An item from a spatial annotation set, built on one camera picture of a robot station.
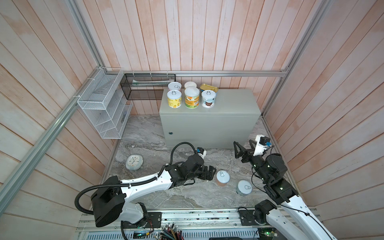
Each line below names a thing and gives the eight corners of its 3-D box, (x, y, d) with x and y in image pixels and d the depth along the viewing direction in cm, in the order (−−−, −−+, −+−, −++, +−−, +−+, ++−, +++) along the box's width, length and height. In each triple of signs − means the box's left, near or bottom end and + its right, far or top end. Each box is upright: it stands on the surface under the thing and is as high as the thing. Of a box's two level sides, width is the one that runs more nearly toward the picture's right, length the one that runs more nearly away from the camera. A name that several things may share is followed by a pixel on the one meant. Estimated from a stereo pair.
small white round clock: (125, 170, 93) (124, 168, 90) (129, 156, 99) (128, 153, 97) (141, 170, 93) (140, 168, 90) (144, 156, 99) (143, 153, 97)
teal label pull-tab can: (237, 196, 82) (239, 193, 78) (234, 183, 87) (237, 179, 82) (249, 196, 82) (253, 193, 78) (246, 183, 87) (249, 179, 82)
